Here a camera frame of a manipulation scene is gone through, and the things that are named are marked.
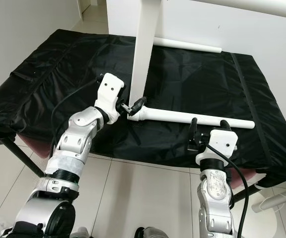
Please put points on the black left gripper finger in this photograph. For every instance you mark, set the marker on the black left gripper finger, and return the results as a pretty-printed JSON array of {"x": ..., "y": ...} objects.
[{"x": 138, "y": 104}]

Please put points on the white plastic table top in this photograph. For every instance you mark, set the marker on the white plastic table top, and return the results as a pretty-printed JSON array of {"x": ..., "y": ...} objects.
[{"x": 145, "y": 44}]

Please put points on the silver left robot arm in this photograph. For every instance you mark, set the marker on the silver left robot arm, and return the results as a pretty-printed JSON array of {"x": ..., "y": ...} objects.
[{"x": 78, "y": 139}]

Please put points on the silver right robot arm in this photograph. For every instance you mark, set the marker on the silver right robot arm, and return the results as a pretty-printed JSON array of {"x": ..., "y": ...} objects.
[{"x": 212, "y": 193}]

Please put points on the black table cloth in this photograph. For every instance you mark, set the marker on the black table cloth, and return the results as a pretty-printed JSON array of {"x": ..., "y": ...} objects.
[{"x": 63, "y": 69}]

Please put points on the white crumpled plastic wrap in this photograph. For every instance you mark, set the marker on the white crumpled plastic wrap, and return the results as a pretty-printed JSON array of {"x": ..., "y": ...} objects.
[{"x": 0, "y": 229}]

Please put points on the grey robot left foot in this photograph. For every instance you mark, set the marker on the grey robot left foot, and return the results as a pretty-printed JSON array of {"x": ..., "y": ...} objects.
[{"x": 79, "y": 233}]

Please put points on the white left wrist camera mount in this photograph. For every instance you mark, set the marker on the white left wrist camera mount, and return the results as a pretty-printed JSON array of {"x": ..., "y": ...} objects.
[{"x": 109, "y": 89}]

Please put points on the white metal frame tube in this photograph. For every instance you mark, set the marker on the white metal frame tube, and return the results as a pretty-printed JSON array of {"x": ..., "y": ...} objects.
[{"x": 277, "y": 198}]

